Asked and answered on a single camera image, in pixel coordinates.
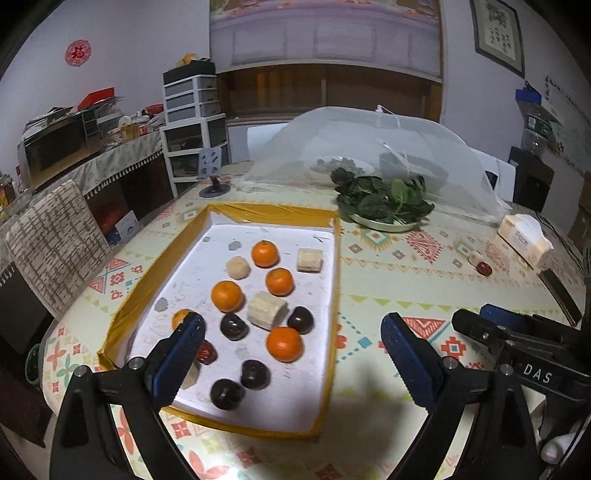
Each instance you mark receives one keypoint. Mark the microwave oven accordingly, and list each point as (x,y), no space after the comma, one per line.
(53,143)

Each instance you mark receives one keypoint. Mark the chair with checkered cushion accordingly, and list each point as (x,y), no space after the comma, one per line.
(55,244)

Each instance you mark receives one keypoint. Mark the dark chair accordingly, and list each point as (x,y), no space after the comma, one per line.
(18,304)

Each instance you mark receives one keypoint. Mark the white chair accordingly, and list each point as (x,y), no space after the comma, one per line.
(505,177)

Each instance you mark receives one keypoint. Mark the person's right hand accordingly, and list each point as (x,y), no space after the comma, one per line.
(556,450)

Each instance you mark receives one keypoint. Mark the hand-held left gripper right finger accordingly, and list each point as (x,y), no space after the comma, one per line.
(411,364)

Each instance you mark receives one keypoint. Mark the fringed counter cloth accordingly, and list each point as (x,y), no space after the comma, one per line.
(120,157)

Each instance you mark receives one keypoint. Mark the grey small drawer unit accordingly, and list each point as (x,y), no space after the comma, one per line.
(189,97)

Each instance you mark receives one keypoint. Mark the red box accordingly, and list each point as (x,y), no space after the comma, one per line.
(94,98)

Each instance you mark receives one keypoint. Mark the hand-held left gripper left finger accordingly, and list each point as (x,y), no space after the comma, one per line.
(178,364)

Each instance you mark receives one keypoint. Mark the white plastic drawer unit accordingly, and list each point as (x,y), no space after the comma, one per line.
(194,147)

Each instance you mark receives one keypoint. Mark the red paper wall decoration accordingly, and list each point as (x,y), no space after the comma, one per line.
(77,53)

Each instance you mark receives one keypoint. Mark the small red date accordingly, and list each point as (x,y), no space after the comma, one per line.
(484,268)

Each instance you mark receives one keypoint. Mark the row of small jars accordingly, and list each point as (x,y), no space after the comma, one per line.
(131,129)

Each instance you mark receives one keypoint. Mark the white wall chart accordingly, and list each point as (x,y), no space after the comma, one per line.
(570,124)

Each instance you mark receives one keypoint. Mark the pale banana chunk top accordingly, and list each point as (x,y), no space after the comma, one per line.
(474,257)

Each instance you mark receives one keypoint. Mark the white cardboard box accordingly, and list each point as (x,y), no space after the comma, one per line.
(122,226)

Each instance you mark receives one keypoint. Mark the black smartphone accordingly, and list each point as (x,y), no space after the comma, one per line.
(561,290)

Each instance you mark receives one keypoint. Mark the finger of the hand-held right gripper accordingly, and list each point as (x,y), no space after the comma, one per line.
(480,327)
(498,310)

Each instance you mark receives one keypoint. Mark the dark chestnut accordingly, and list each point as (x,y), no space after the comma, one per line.
(233,326)
(226,393)
(300,319)
(255,374)

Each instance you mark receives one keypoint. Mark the spinach leaves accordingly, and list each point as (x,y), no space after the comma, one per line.
(369,201)

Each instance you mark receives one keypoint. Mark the tissue pack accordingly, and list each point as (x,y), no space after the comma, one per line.
(521,237)

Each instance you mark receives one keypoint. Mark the yellow-edged white tray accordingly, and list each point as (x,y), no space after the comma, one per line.
(207,244)

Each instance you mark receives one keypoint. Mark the beige round pastry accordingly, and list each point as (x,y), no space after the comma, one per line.
(238,267)

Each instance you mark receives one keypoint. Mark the large black box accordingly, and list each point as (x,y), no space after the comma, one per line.
(531,180)

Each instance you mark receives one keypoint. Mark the dark chestnut bottom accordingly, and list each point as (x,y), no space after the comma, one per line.
(226,393)

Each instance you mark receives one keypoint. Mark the white mesh food cover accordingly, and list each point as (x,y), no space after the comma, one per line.
(323,134)

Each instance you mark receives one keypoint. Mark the pale sugarcane piece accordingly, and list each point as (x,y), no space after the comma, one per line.
(192,376)

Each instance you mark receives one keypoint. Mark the orange mandarin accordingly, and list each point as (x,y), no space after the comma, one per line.
(285,344)
(279,281)
(264,254)
(181,318)
(227,296)

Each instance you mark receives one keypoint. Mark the framed wall picture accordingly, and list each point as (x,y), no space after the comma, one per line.
(498,32)

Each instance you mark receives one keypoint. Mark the group of condiment bottles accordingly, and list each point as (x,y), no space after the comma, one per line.
(9,189)

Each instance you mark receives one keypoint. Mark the grey phone stand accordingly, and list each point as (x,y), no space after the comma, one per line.
(210,161)

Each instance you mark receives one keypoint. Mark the corn cob piece large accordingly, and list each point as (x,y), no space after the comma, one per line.
(267,310)

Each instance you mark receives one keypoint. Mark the pale green plate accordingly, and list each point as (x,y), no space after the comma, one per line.
(383,225)

